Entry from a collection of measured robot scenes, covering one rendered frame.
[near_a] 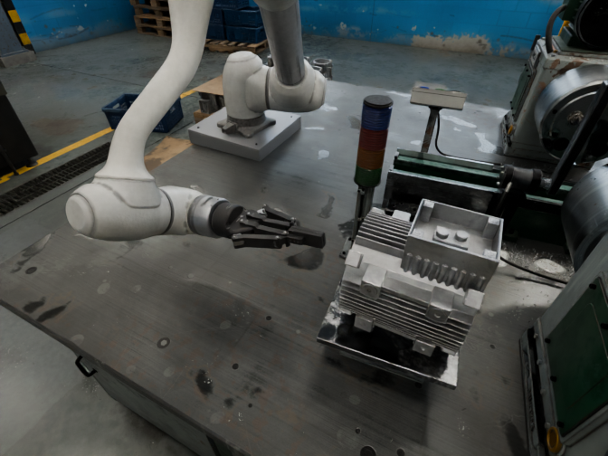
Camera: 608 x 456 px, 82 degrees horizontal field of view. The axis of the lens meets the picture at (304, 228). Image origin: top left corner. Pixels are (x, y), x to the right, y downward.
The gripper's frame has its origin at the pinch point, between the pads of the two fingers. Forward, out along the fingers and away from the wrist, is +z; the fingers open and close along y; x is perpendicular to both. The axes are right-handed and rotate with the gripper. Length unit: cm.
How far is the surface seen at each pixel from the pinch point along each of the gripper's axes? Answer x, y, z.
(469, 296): -1.9, -6.9, 28.9
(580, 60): -6, 101, 49
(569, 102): 0, 78, 46
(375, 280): -2.6, -9.0, 16.3
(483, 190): 14, 48, 29
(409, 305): 1.3, -8.6, 21.3
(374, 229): -5.8, -1.1, 13.6
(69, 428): 90, -38, -97
